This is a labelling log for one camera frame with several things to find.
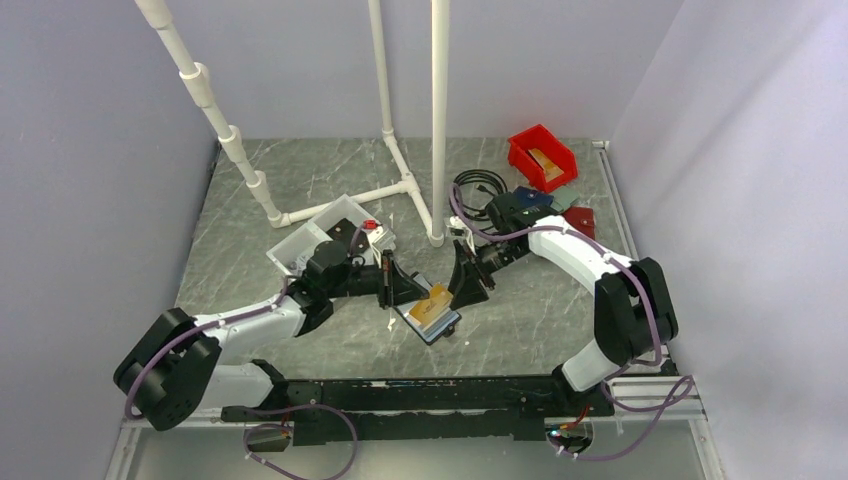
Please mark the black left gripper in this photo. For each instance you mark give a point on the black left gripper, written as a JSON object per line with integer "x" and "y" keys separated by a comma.
{"x": 394, "y": 287}

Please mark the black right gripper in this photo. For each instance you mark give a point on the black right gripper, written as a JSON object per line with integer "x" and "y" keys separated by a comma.
{"x": 464, "y": 283}

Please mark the gold VIP card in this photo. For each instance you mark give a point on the gold VIP card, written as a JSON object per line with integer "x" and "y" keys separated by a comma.
{"x": 427, "y": 311}

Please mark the black leather card holder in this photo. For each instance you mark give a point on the black leather card holder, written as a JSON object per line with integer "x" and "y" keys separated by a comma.
{"x": 443, "y": 327}

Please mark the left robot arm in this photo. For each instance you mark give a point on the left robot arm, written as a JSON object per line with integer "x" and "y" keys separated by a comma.
{"x": 183, "y": 363}

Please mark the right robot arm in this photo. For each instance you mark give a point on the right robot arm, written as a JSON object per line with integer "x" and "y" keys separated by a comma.
{"x": 633, "y": 312}

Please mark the blue leather card holder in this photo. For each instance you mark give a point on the blue leather card holder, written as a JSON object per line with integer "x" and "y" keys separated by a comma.
{"x": 529, "y": 198}

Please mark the mint green card holder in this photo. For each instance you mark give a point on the mint green card holder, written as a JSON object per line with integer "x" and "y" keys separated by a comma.
{"x": 563, "y": 198}

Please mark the red leather card holder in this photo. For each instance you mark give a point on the red leather card holder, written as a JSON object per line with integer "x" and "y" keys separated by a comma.
{"x": 582, "y": 219}

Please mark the gold card in bin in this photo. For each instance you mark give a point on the gold card in bin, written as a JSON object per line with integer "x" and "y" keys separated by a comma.
{"x": 550, "y": 169}

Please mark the white plastic divided tray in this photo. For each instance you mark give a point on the white plastic divided tray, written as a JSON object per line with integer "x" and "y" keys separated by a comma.
{"x": 291, "y": 254}

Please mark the red plastic bin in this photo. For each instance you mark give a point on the red plastic bin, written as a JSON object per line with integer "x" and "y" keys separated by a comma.
{"x": 538, "y": 136}

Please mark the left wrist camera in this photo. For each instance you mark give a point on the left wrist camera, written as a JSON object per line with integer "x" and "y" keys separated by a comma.
{"x": 379, "y": 237}

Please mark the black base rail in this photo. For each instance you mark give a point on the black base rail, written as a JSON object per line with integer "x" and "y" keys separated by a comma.
{"x": 520, "y": 407}

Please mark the white PVC pipe frame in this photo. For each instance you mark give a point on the white PVC pipe frame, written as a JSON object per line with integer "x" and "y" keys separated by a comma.
{"x": 265, "y": 32}

